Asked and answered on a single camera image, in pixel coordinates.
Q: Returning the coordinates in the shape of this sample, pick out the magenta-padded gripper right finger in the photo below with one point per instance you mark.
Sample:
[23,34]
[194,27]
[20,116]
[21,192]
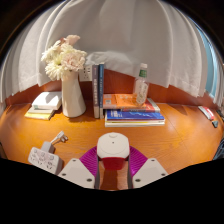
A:
[148,171]

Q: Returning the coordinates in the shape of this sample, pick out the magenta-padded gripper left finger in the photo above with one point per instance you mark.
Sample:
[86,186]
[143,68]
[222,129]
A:
[78,171]

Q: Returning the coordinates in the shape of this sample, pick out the white and red charger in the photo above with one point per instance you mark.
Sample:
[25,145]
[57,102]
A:
[112,146]

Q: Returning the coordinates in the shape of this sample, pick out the white book under blue book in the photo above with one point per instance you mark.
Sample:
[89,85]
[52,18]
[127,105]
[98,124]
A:
[133,123]

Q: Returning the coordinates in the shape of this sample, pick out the red flat book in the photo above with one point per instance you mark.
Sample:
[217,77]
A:
[150,107]

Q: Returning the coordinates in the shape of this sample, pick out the yellow flat book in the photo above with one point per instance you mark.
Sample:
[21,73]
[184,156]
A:
[38,116]

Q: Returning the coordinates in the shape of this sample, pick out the cream flat book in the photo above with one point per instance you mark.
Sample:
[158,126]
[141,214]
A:
[41,111]

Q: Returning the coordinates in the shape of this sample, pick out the white ceramic vase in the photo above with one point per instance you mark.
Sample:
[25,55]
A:
[72,98]

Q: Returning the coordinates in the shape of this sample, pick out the dark chair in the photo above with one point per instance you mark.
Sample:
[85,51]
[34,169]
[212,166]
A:
[220,150]

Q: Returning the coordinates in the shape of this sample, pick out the orange flat book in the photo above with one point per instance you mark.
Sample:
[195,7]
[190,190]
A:
[116,101]

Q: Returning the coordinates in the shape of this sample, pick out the white flat book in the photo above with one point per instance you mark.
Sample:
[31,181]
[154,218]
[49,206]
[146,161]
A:
[48,100]

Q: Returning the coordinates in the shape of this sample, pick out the grey upright book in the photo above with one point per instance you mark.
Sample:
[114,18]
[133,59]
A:
[95,93]

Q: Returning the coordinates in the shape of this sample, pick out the small dark object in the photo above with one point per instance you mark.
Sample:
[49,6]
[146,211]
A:
[215,123]

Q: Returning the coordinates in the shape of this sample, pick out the red and white booklet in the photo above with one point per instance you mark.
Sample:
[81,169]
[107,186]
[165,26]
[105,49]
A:
[206,112]

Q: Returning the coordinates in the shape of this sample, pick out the clear plastic bottle green label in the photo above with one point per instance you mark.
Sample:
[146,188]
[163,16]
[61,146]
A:
[140,88]

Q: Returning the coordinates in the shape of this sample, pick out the blue upright book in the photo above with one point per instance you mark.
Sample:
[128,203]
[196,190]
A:
[101,90]

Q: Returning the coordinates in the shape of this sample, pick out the white and pink flower bouquet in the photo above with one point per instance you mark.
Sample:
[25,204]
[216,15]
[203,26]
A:
[65,58]

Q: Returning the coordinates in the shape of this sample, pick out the blue-grey curtain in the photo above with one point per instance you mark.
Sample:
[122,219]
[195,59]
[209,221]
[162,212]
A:
[209,66]

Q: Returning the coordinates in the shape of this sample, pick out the white curtain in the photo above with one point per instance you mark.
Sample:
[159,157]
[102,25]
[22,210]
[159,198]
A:
[116,36]

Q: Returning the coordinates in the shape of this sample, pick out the white wall socket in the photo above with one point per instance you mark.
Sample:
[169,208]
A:
[85,73]

